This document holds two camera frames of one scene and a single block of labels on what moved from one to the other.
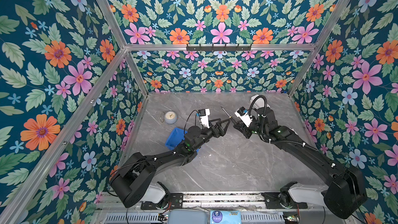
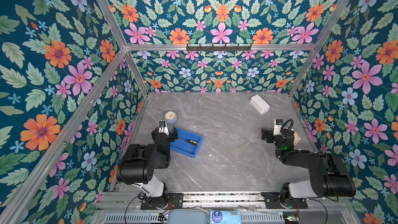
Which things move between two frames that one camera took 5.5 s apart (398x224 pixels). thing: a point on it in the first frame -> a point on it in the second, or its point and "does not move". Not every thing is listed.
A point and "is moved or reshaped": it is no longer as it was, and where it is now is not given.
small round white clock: (171, 117) does not move
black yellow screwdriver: (230, 116) is moved or reshaped
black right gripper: (243, 128) -> (265, 133)
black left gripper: (220, 131) -> (171, 136)
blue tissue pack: (225, 217) does not move
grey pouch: (187, 216) does not move
